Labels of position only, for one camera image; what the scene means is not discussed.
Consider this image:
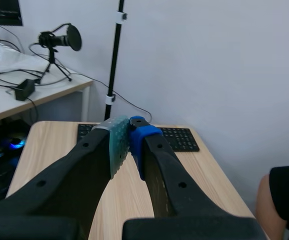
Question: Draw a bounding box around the person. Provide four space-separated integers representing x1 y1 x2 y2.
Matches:
255 165 289 240

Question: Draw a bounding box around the computer monitor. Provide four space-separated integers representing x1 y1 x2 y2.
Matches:
0 0 24 43

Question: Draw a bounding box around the computer tower with blue lights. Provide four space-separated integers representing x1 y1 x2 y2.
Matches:
0 119 30 208

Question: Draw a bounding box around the black pole with white clips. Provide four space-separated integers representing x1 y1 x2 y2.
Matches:
103 0 128 121

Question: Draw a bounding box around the black cable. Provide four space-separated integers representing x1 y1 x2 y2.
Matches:
70 72 152 123

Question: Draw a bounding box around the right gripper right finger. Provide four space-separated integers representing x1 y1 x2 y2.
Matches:
122 115 268 240

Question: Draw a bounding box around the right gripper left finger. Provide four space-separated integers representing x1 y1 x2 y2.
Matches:
0 115 131 240

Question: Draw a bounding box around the white desk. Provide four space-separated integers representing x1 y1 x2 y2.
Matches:
0 41 95 127

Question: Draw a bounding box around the black power adapter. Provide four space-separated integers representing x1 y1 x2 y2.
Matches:
13 78 36 102

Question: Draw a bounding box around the black microphone on tripod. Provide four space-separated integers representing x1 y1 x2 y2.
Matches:
33 23 83 85

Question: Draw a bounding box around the black computer keyboard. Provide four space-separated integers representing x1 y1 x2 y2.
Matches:
77 124 200 153

